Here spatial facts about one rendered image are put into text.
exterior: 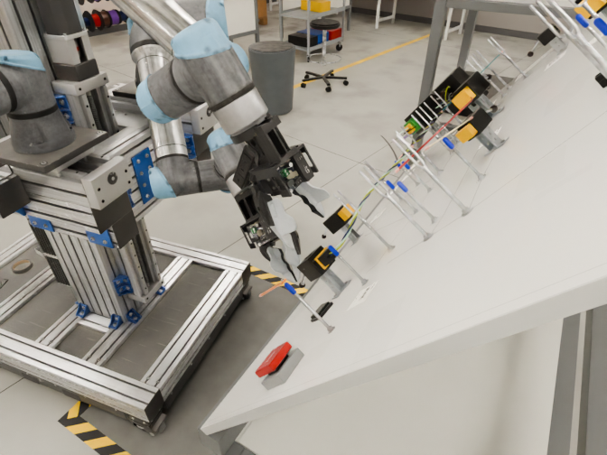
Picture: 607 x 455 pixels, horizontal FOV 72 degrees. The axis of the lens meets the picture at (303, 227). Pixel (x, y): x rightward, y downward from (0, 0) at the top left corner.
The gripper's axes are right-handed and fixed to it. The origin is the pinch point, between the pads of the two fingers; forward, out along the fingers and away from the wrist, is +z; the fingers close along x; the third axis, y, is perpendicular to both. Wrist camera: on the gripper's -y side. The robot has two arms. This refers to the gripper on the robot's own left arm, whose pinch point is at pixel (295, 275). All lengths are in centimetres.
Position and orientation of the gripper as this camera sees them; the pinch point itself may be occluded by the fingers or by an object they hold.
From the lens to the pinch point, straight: 89.4
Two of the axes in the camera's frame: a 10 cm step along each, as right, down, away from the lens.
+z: 4.5, 8.8, -1.5
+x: 8.4, -4.7, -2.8
